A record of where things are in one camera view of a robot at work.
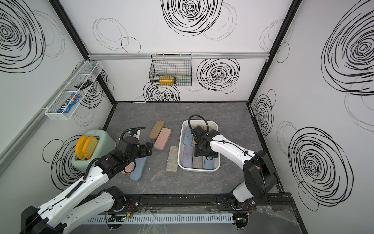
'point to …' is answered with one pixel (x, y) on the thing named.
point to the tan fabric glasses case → (156, 129)
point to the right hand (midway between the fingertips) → (204, 154)
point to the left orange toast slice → (79, 146)
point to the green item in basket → (183, 80)
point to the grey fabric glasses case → (198, 162)
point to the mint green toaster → (106, 143)
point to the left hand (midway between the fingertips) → (146, 145)
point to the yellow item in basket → (166, 80)
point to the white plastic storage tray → (207, 124)
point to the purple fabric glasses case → (187, 157)
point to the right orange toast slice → (89, 146)
